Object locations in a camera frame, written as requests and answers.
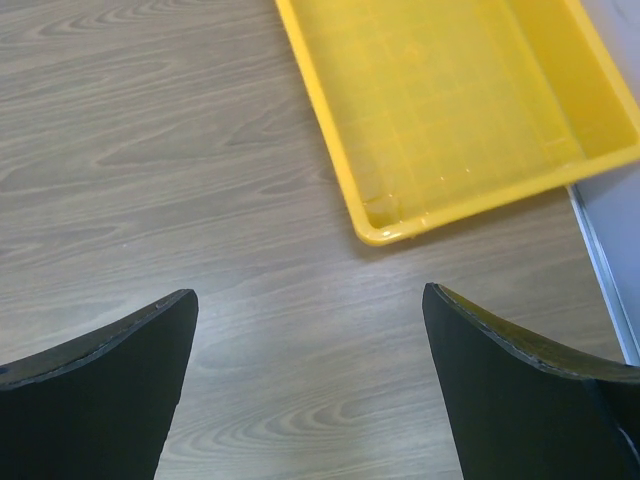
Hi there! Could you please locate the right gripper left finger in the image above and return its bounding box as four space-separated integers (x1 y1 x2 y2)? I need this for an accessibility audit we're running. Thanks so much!
1 289 199 479

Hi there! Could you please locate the yellow plastic bin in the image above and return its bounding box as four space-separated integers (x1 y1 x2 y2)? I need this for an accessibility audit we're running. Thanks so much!
277 1 639 246

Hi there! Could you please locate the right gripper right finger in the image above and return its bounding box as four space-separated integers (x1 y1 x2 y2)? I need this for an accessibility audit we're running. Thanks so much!
422 283 639 479

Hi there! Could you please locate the right aluminium frame rail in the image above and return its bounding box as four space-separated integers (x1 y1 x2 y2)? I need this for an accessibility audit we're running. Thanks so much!
567 185 639 366

